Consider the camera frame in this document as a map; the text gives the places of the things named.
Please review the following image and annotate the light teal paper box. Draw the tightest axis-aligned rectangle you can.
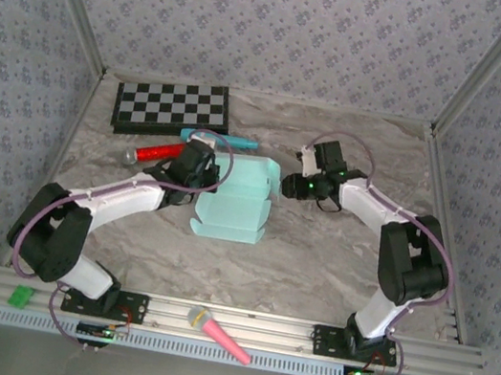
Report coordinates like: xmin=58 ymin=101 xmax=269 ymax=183
xmin=187 ymin=144 xmax=285 ymax=249

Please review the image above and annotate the teal marker pen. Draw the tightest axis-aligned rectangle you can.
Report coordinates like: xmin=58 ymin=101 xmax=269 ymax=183
xmin=178 ymin=125 xmax=260 ymax=155

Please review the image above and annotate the black and silver chessboard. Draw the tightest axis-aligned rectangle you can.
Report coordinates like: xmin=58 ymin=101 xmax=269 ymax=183
xmin=108 ymin=67 xmax=237 ymax=154

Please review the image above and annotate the pink toy microphone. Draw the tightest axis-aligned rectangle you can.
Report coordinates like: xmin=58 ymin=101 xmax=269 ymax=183
xmin=180 ymin=303 xmax=260 ymax=367

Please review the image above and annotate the green toy block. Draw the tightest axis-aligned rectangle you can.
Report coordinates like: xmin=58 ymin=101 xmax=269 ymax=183
xmin=7 ymin=283 xmax=35 ymax=309

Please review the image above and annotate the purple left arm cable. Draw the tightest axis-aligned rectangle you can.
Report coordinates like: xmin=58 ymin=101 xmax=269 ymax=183
xmin=0 ymin=99 xmax=240 ymax=369

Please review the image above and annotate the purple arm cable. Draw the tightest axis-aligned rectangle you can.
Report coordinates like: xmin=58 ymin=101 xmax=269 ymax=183
xmin=270 ymin=127 xmax=475 ymax=375
xmin=0 ymin=99 xmax=240 ymax=369

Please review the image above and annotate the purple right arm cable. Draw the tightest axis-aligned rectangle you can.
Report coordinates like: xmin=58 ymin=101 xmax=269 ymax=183
xmin=270 ymin=127 xmax=475 ymax=375

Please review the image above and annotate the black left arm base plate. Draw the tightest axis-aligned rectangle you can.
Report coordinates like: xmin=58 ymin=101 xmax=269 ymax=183
xmin=59 ymin=279 xmax=151 ymax=327

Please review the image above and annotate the aluminium frame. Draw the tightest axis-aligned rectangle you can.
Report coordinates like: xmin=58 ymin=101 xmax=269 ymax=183
xmin=0 ymin=0 xmax=501 ymax=375

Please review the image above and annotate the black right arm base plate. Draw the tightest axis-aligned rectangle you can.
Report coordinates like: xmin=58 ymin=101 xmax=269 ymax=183
xmin=309 ymin=323 xmax=402 ymax=369

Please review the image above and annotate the grey slotted cable duct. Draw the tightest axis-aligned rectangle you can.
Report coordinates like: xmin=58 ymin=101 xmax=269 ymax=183
xmin=0 ymin=303 xmax=354 ymax=375

